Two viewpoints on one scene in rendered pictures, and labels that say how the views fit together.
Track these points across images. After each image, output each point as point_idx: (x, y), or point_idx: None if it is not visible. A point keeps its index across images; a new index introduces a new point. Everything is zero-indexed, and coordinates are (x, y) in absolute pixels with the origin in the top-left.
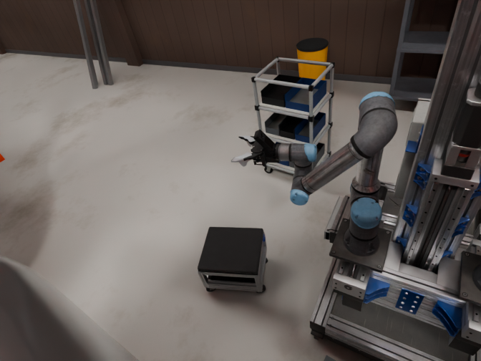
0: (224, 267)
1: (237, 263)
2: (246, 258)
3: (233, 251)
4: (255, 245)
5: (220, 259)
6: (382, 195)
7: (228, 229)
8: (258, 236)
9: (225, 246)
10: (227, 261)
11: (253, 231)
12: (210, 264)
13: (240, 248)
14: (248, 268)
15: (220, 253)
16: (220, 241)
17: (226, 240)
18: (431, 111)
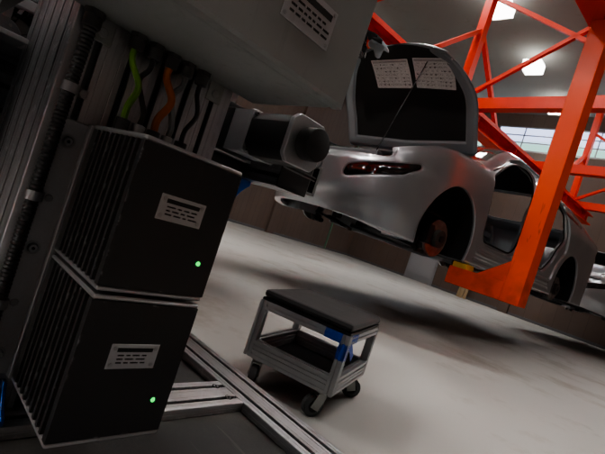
0: (294, 289)
1: (293, 292)
2: (296, 296)
3: (317, 300)
4: (317, 307)
5: (310, 294)
6: (274, 114)
7: (365, 317)
8: (337, 316)
9: (332, 304)
10: (302, 293)
11: (348, 319)
12: (306, 290)
13: (320, 304)
14: (278, 290)
15: (321, 298)
16: (343, 306)
17: (343, 308)
18: None
